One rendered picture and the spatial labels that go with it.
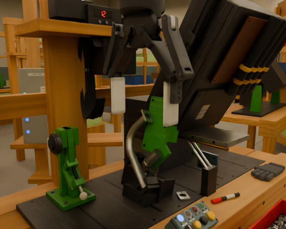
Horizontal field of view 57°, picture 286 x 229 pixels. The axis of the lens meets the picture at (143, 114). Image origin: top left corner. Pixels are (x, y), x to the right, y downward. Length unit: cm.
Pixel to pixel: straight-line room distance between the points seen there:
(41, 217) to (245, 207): 70
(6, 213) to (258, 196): 92
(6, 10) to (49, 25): 1074
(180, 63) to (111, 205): 71
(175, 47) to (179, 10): 1144
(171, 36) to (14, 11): 1147
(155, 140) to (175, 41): 63
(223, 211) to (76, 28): 81
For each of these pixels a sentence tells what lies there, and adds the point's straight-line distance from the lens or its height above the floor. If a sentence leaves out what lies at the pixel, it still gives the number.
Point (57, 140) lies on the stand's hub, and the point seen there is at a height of 114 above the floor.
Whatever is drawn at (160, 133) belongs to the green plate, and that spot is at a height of 114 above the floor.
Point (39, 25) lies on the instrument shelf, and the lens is 95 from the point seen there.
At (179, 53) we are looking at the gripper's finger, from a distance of 40.
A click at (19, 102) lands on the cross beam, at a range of 115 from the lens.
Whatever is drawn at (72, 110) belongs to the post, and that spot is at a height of 120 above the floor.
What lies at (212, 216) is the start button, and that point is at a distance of 90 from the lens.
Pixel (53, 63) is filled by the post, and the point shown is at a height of 140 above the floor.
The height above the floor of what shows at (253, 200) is 90.
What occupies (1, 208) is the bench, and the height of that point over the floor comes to 88.
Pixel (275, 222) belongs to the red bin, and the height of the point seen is 88.
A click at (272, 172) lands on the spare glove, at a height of 92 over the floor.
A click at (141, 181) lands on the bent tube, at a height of 98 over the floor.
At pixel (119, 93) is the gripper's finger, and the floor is 134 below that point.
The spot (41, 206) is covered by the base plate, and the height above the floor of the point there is 90.
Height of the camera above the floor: 140
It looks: 11 degrees down
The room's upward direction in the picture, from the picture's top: straight up
